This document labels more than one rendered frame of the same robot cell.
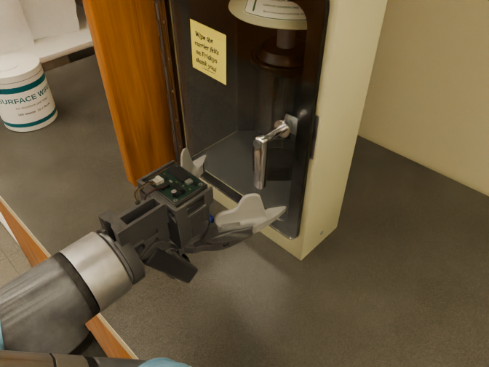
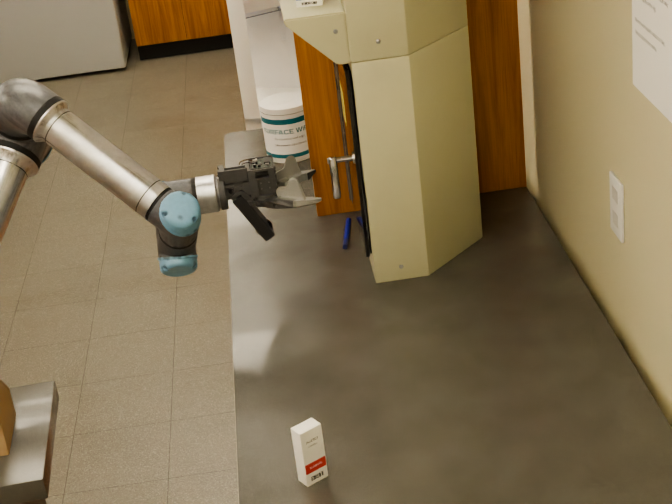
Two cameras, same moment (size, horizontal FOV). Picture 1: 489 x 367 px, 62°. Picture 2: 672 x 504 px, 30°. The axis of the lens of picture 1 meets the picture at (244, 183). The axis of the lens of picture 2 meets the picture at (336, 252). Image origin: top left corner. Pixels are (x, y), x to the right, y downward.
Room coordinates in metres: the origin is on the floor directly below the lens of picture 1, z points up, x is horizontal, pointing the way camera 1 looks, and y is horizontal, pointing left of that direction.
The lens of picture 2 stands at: (-1.25, -1.61, 2.13)
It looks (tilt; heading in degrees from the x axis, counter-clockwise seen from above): 26 degrees down; 44
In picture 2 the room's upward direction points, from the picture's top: 7 degrees counter-clockwise
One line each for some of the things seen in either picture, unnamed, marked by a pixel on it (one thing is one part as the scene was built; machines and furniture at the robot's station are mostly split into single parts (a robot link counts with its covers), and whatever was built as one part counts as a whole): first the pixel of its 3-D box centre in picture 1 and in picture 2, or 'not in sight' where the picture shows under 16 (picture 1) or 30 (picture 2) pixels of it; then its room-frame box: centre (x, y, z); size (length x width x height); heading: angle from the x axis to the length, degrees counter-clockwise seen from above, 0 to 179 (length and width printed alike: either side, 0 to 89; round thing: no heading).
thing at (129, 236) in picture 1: (159, 223); (249, 184); (0.32, 0.10, 1.17); 0.12 x 0.08 x 0.09; 136
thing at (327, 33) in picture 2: not in sight; (311, 19); (0.51, 0.06, 1.46); 0.32 x 0.12 x 0.10; 46
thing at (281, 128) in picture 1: (268, 156); (342, 175); (0.45, -0.03, 1.17); 0.05 x 0.03 x 0.10; 136
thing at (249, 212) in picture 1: (252, 210); (296, 191); (0.34, -0.01, 1.17); 0.09 x 0.03 x 0.06; 100
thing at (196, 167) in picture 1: (188, 166); (292, 169); (0.43, 0.08, 1.17); 0.09 x 0.03 x 0.06; 172
